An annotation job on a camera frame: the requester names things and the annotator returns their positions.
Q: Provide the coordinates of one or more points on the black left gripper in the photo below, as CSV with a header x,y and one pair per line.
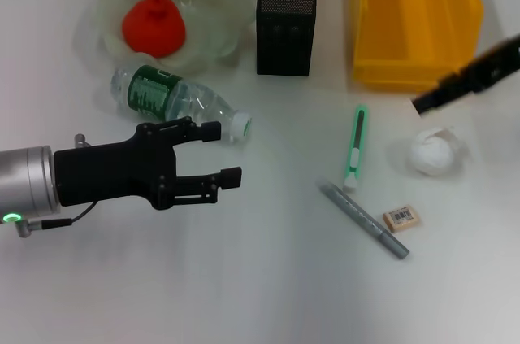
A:
x,y
109,173

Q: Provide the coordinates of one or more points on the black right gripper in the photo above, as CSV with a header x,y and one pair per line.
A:
x,y
499,63

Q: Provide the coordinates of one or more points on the white paper ball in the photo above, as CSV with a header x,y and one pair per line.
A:
x,y
430,153

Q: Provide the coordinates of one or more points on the green utility knife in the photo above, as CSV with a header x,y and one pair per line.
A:
x,y
356,145

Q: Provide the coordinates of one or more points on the clear bottle green label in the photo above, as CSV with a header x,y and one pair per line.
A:
x,y
146,92

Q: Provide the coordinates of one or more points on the beige eraser with barcode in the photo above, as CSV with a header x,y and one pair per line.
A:
x,y
401,219

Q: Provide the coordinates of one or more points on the grey marker pen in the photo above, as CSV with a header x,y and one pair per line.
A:
x,y
365,222

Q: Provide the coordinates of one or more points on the red orange fruit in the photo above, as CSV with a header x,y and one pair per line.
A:
x,y
154,27

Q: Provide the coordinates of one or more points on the translucent wavy fruit plate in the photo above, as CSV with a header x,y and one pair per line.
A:
x,y
219,14

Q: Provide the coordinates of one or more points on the black mesh pen holder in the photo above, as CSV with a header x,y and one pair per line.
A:
x,y
284,27

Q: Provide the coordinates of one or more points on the yellow plastic bin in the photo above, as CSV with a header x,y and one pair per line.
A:
x,y
414,35

